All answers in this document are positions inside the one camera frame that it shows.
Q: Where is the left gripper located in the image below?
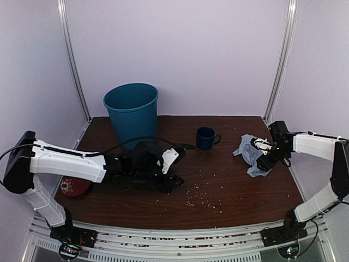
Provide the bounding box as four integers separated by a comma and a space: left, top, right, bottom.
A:
131, 165, 185, 194

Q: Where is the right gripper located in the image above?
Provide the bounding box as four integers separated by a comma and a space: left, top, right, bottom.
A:
256, 144, 290, 171

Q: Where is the translucent blue plastic trash bag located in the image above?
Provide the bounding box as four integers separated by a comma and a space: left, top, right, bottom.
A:
232, 134, 272, 178

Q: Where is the teal plastic trash bin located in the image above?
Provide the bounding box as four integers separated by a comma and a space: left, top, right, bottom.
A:
103, 83, 159, 143

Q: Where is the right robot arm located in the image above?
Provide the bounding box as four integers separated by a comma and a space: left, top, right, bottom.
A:
252, 132, 348, 241

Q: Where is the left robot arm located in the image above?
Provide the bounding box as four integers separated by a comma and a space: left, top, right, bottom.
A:
1, 131, 187, 242

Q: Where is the dark blue enamel mug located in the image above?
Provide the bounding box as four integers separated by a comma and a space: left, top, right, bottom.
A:
196, 127, 221, 151

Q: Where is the red floral bowl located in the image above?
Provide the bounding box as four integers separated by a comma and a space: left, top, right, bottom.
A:
59, 176, 91, 197

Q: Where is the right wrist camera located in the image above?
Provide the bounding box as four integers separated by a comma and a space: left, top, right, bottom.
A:
268, 121, 288, 142

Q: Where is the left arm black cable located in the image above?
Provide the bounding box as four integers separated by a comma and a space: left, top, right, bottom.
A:
81, 136, 196, 159

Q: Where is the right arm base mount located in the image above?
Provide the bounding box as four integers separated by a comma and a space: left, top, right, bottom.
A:
260, 226, 308, 260

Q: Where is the right aluminium frame post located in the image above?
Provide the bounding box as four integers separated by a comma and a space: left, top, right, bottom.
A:
263, 0, 298, 124

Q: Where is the aluminium frame post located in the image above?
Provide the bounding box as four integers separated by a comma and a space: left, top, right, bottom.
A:
263, 0, 298, 124
57, 0, 92, 122

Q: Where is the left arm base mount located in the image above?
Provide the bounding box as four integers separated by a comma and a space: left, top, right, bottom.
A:
50, 227, 98, 261

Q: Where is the left aluminium frame post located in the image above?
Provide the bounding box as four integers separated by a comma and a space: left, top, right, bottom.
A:
57, 0, 92, 122

